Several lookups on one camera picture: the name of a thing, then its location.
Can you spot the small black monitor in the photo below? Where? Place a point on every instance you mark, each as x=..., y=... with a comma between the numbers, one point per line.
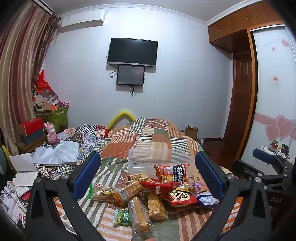
x=130, y=75

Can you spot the wooden stand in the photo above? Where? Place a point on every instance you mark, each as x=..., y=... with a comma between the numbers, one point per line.
x=25, y=147

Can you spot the striped curtain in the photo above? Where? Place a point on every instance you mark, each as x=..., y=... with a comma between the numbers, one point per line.
x=20, y=69

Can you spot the dark grey box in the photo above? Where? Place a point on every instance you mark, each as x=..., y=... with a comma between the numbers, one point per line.
x=32, y=138

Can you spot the brown biscuit packet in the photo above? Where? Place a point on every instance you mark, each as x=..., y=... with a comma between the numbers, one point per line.
x=136, y=176

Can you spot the white air conditioner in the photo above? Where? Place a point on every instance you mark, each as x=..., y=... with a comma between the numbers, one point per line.
x=81, y=19

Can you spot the black television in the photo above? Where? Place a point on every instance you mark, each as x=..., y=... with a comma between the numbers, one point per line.
x=133, y=52

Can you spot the yellow stick snack packet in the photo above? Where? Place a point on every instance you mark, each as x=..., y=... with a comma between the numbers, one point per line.
x=140, y=215

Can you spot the brown cardboard box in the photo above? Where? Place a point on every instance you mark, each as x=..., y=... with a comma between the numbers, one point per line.
x=191, y=133

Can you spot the wooden door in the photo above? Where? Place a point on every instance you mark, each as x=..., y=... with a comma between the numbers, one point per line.
x=240, y=97

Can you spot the pink rabbit toy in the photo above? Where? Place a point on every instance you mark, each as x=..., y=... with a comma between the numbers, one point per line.
x=52, y=133

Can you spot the white wardrobe sliding door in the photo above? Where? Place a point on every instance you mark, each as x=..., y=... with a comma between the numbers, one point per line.
x=272, y=97

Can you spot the clear packet orange bites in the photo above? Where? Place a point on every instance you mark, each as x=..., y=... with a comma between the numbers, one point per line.
x=156, y=206

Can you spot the orange cracker snack packet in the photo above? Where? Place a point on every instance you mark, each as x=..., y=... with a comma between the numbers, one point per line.
x=130, y=190

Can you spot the green storage box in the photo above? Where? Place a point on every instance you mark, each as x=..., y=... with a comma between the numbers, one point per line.
x=57, y=117

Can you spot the green snack packet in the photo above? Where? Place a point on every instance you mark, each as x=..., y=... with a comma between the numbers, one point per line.
x=122, y=217

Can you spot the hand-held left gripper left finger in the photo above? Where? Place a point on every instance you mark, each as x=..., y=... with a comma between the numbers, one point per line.
x=86, y=171

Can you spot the red box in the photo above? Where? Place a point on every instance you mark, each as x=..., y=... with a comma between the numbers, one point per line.
x=31, y=126

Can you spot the purple snack packet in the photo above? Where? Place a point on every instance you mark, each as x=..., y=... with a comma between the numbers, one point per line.
x=197, y=186

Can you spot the patchwork striped bed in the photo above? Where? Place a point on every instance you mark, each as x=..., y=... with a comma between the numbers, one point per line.
x=148, y=134

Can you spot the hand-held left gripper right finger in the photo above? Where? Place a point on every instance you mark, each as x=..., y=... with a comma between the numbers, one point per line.
x=209, y=176

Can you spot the clear cracker bag green end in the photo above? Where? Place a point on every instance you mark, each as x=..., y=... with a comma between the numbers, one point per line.
x=104, y=193

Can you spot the clear plastic container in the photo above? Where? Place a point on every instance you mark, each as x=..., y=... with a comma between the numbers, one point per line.
x=150, y=155

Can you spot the pink heart stickers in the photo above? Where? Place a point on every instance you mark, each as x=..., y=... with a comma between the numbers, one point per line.
x=281, y=127

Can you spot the red snack bag black label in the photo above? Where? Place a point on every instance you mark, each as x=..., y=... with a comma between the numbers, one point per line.
x=171, y=172

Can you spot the white cloth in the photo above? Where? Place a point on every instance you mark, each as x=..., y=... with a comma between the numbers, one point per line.
x=57, y=153

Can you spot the dark jar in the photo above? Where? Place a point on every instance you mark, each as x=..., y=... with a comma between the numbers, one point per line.
x=285, y=148
x=275, y=144

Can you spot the checkered patchwork blanket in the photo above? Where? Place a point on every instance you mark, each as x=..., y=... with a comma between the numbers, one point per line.
x=90, y=136

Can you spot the wooden overhead cabinet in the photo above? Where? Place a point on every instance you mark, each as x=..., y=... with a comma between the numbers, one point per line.
x=231, y=25

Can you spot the curtain rod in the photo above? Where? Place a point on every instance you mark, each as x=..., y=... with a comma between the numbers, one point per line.
x=47, y=8

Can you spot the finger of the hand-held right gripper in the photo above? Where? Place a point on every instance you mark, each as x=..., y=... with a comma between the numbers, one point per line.
x=247, y=170
x=263, y=154

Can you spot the pile of papers and boxes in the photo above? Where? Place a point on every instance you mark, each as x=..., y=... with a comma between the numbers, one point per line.
x=47, y=99

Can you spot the blue white snack bag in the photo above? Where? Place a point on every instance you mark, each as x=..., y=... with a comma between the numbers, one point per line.
x=207, y=199

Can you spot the red plastic bag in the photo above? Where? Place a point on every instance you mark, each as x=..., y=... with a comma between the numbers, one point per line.
x=42, y=83

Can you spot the yellow foam hoop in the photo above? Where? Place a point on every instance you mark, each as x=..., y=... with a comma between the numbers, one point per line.
x=115, y=119

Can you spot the open white notebook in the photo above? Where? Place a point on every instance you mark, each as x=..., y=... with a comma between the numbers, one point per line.
x=23, y=166

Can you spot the red white sticker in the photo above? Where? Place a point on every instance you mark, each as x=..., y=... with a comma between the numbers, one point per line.
x=275, y=80

